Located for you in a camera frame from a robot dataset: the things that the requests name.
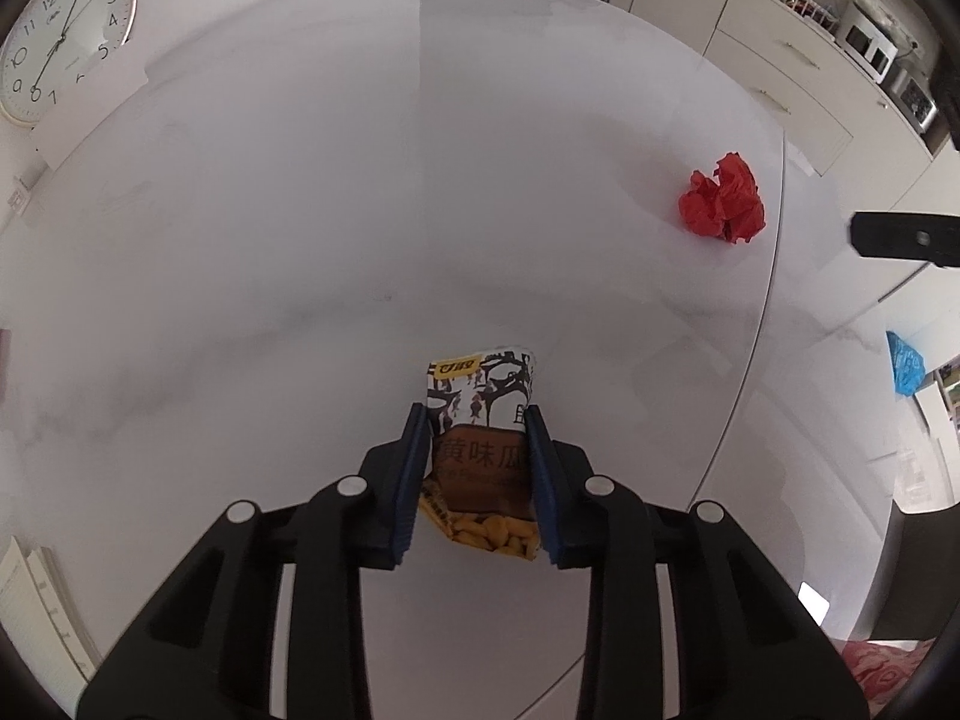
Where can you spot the dark grey chair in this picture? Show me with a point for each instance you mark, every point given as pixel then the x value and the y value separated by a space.
pixel 915 570

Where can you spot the red floral blanket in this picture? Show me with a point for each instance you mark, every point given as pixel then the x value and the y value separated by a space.
pixel 885 675

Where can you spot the brown and yellow snack packet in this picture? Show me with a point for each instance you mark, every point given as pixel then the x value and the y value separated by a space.
pixel 480 457

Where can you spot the white drawer cabinet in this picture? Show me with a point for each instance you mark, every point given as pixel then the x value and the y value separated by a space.
pixel 787 82

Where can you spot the red crumpled paper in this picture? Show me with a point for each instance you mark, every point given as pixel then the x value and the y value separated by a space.
pixel 724 199

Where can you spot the small white card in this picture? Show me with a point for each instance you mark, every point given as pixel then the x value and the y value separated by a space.
pixel 814 601

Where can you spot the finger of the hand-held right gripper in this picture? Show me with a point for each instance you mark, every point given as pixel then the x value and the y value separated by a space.
pixel 907 236

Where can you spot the silver countertop appliance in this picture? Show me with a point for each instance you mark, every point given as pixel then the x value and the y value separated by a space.
pixel 911 96

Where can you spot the round wall clock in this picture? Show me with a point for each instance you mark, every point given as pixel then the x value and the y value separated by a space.
pixel 64 30

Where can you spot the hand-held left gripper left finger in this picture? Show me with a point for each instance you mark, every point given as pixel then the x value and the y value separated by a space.
pixel 409 480

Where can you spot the white wall socket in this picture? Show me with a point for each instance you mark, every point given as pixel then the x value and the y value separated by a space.
pixel 16 197

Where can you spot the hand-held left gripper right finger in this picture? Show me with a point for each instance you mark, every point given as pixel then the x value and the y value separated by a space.
pixel 544 487

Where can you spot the white microwave oven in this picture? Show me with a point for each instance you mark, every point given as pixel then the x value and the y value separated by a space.
pixel 866 43

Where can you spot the blue plastic bag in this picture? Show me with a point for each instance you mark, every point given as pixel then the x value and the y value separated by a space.
pixel 906 364

